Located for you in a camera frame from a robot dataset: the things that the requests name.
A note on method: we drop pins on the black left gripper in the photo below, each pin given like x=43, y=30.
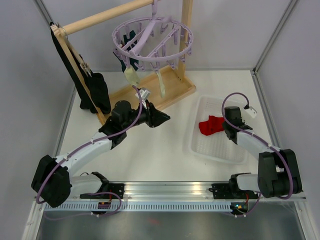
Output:
x=154, y=117

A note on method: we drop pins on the cream sock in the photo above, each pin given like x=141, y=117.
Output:
x=161, y=84
x=131, y=76

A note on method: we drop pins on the red sock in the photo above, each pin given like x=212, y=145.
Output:
x=211, y=126

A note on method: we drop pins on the purple round clip hanger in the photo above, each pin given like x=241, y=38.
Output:
x=157, y=41

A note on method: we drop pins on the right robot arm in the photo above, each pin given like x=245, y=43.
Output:
x=278, y=173

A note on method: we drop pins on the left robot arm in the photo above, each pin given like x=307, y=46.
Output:
x=55, y=178

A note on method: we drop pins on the black shorts on hanger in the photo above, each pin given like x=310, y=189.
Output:
x=98, y=91

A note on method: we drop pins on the wooden rack base tray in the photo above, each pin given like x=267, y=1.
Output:
x=175, y=88

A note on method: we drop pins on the white plastic basket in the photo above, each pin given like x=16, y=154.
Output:
x=207, y=137

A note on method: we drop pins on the wooden rack top rod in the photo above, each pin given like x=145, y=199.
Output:
x=104, y=16

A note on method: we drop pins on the aluminium mounting rail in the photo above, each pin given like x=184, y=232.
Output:
x=166, y=191

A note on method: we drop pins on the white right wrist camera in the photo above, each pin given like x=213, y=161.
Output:
x=251, y=111

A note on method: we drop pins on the wooden rack right post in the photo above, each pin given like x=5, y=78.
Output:
x=186, y=17

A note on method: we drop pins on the wooden rack post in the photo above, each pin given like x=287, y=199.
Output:
x=77, y=74
x=186, y=17

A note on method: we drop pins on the white slotted cable duct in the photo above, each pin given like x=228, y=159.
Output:
x=142, y=206

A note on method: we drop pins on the wooden rack left post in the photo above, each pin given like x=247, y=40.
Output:
x=77, y=74

